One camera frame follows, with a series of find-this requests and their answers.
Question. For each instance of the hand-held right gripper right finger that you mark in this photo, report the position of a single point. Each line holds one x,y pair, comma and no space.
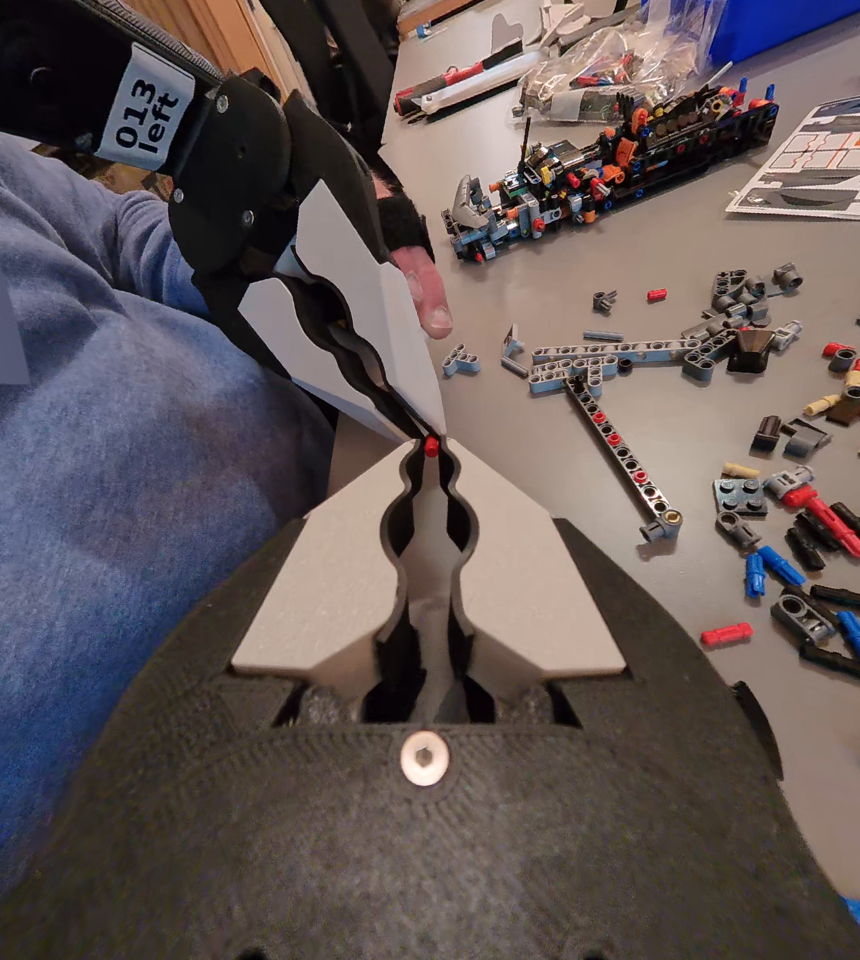
542,600

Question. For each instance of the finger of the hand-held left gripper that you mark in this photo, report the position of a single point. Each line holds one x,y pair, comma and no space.
302,352
377,300

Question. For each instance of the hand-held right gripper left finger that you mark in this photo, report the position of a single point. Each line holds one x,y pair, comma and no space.
310,600

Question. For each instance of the black long lego beam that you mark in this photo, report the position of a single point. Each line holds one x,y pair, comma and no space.
625,454

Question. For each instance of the partly built lego model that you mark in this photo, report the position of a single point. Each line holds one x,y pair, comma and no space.
610,165

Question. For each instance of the pile of lego pieces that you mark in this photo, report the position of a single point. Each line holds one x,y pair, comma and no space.
827,517

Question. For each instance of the white long lego part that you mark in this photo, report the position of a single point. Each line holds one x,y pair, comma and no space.
467,82

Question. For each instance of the light grey long lego beam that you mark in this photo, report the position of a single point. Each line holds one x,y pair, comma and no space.
610,349

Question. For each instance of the person's left hand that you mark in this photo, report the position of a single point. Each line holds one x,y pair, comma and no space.
430,300

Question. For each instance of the person's blue clothing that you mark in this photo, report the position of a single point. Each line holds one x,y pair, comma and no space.
100,525

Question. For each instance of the clear plastic bag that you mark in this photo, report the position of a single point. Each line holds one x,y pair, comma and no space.
610,67

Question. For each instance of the sticker sheet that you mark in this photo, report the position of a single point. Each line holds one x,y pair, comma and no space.
827,172

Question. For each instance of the blue plastic bin with tag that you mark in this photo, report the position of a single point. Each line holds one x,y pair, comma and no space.
775,22

